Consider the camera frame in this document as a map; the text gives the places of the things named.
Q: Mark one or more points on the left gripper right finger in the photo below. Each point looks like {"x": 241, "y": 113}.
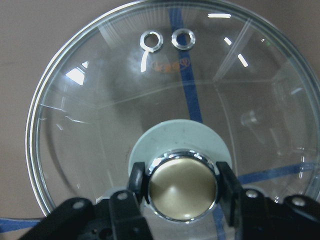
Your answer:
{"x": 256, "y": 217}

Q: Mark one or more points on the glass pot lid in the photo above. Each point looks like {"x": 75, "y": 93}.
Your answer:
{"x": 178, "y": 85}

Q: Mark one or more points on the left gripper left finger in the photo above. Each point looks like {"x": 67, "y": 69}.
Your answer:
{"x": 117, "y": 217}

